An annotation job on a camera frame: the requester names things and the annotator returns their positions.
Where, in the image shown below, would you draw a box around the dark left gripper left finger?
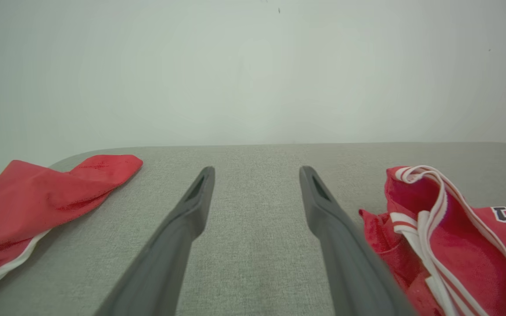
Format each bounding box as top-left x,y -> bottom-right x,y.
94,166 -> 215,316

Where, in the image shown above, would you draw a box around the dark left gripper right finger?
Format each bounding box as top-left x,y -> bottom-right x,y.
299,165 -> 416,316

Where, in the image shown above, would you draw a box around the red and white basketball jersey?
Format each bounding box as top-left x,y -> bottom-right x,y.
358,165 -> 506,316

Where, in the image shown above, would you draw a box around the red shorts with white stripes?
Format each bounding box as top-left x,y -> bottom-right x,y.
0,154 -> 144,298

